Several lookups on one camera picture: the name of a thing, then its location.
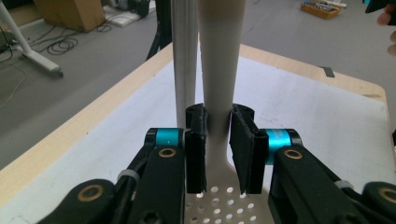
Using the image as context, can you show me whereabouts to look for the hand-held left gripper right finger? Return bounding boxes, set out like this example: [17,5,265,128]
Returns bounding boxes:
[229,103,271,196]

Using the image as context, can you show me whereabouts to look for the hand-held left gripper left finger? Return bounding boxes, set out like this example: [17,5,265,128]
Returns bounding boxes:
[184,103,208,194]

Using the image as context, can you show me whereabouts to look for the beige slotted spatula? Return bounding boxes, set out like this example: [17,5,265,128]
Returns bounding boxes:
[183,0,276,224]

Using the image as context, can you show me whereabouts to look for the yellow tray of parts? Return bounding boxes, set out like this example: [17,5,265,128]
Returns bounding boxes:
[300,0,347,21]

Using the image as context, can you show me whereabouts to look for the white grid mat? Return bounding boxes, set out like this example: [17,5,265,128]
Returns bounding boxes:
[0,54,396,224]

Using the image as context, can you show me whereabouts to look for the black tape strip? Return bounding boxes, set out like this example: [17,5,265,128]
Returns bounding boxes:
[321,65,336,78]

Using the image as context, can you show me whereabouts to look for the black tripod leg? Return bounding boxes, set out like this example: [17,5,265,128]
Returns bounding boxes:
[145,0,173,62]

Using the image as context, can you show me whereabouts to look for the brown cardboard box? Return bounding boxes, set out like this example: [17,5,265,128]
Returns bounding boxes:
[32,0,106,34]

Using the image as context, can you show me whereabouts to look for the white stand leg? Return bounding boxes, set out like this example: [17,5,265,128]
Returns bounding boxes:
[0,0,64,78]

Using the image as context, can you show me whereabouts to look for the black floor cables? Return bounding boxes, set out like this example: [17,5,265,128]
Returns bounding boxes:
[29,22,113,57]

